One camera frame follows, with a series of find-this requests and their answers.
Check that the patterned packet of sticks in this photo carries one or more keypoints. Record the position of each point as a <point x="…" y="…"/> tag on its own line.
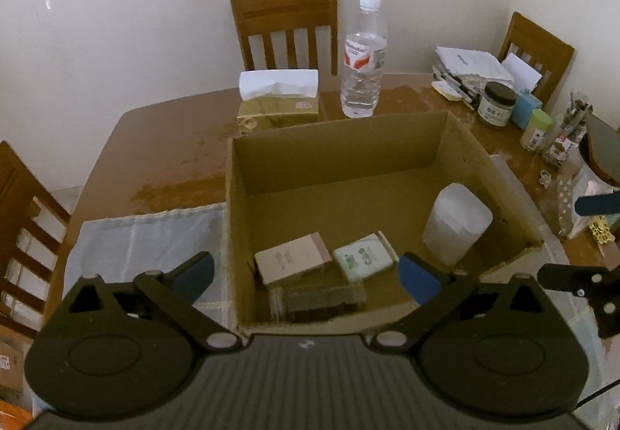
<point x="566" y="139"/>

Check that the glass jar with black lid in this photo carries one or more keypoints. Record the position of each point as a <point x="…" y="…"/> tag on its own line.
<point x="495" y="112"/>

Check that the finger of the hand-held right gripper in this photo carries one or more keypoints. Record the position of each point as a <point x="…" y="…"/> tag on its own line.
<point x="598" y="203"/>
<point x="576" y="279"/>

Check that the clear plastic box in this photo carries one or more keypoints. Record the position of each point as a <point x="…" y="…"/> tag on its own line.
<point x="315" y="299"/>

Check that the green white wipes pack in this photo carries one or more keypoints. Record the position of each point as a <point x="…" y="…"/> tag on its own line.
<point x="363" y="260"/>

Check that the pink brown paper box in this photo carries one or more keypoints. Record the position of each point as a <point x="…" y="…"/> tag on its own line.
<point x="290" y="258"/>

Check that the stack of white papers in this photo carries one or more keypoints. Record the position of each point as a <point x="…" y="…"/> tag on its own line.
<point x="470" y="61"/>

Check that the yellow lace trim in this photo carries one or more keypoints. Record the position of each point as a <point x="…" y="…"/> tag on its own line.
<point x="601" y="230"/>

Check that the clear plastic water bottle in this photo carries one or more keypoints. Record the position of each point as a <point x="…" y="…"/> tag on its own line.
<point x="361" y="81"/>

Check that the white translucent plastic container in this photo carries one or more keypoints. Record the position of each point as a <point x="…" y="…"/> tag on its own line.
<point x="455" y="221"/>

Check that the grey checked cloth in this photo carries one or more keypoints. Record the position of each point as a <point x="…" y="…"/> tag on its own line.
<point x="145" y="241"/>

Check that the clear polka dot bag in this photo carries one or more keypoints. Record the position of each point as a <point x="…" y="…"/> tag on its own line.
<point x="574" y="197"/>

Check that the dark oval board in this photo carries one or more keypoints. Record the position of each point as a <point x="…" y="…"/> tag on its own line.
<point x="603" y="149"/>

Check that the cardboard box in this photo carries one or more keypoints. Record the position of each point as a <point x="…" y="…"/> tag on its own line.
<point x="339" y="216"/>

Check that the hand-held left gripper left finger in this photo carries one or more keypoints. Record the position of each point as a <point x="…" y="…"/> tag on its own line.
<point x="196" y="276"/>

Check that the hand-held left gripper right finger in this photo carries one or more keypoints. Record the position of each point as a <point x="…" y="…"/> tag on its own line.
<point x="419" y="283"/>

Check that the light blue container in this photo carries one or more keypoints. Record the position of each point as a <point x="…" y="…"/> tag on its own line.
<point x="525" y="110"/>

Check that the white envelope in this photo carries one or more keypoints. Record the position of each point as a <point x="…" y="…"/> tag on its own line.
<point x="520" y="71"/>

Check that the green-lidded small container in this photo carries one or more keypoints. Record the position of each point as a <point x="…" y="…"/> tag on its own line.
<point x="535" y="134"/>

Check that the brown carton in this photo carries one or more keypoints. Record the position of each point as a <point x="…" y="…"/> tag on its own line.
<point x="12" y="362"/>

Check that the gold tissue box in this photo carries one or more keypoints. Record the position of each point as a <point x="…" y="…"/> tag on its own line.
<point x="276" y="110"/>

